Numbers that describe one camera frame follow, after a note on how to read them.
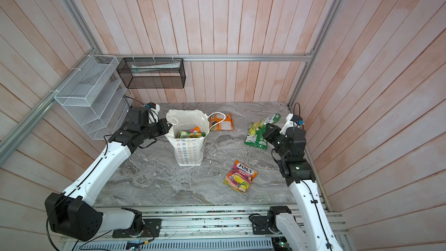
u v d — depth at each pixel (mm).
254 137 1010
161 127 695
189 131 926
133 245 725
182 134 873
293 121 610
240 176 857
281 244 711
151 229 732
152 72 1062
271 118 745
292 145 498
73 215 398
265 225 731
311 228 407
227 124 1073
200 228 746
